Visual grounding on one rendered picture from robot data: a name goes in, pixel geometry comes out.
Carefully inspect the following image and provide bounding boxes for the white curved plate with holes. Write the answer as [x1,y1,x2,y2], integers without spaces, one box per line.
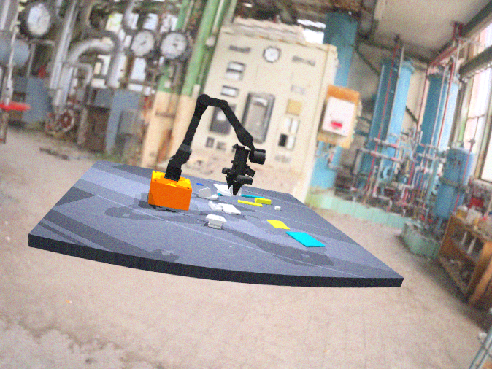
[208,201,223,211]

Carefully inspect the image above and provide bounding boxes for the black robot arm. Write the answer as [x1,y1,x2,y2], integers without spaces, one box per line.
[164,93,266,182]

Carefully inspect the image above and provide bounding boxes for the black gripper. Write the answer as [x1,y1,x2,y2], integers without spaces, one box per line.
[221,159,253,195]

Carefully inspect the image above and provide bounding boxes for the white housing plate with two round holes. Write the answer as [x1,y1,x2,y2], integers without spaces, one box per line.
[206,215,226,224]

